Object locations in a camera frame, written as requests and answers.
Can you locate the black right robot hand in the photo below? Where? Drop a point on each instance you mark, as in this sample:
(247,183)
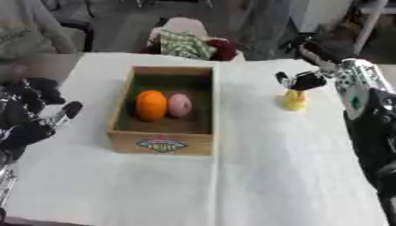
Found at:
(309,66)

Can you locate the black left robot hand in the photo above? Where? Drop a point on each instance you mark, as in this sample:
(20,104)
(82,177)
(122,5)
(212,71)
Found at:
(27,117)

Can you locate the yellow toy fruit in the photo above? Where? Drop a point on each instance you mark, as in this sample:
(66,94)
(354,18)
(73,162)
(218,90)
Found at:
(296,100)

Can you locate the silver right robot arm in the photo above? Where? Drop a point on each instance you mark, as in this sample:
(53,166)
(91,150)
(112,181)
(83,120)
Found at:
(368,117)

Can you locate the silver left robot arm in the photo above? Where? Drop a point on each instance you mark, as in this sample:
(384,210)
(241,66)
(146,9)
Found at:
(5,184)

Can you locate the tan cardboard box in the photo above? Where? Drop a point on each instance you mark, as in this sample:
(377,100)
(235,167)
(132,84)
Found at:
(164,111)

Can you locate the white table leg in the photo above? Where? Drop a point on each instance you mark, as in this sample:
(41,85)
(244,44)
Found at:
(369,23)

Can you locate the dark red cloth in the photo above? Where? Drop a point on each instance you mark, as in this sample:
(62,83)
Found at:
(225,48)

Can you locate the person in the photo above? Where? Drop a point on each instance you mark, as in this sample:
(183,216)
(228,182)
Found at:
(28,29)

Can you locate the black office chair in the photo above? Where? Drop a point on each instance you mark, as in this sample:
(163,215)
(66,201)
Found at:
(72,17)

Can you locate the chair with cloth pile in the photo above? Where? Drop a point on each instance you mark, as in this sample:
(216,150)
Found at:
(193,38)

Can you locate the orange toy fruit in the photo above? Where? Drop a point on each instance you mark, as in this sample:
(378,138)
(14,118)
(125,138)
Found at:
(151,105)

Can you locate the green checked cloth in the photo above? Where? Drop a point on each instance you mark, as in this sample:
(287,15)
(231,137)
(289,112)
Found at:
(185,45)

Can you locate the pink toy donut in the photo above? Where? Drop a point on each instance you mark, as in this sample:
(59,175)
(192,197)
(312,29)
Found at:
(179,105)

